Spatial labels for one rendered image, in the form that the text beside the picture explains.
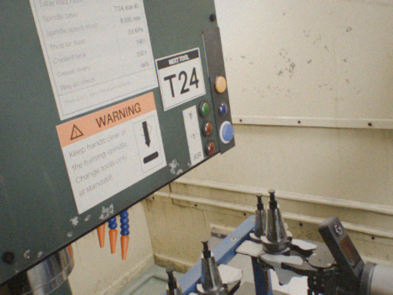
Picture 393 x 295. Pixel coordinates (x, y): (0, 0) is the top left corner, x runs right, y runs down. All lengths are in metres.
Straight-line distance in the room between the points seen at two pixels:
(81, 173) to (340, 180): 1.10
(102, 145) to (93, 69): 0.09
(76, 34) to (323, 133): 1.07
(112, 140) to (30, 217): 0.13
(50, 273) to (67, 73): 0.31
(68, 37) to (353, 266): 0.63
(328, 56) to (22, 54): 1.05
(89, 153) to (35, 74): 0.11
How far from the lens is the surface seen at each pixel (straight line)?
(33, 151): 0.49
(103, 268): 2.02
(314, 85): 1.42
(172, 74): 0.63
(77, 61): 0.52
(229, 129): 0.73
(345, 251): 0.88
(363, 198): 1.50
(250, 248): 1.07
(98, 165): 0.54
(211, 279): 0.93
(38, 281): 0.68
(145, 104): 0.59
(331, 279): 0.90
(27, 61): 0.48
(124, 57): 0.56
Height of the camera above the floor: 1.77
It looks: 17 degrees down
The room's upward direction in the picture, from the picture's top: 9 degrees counter-clockwise
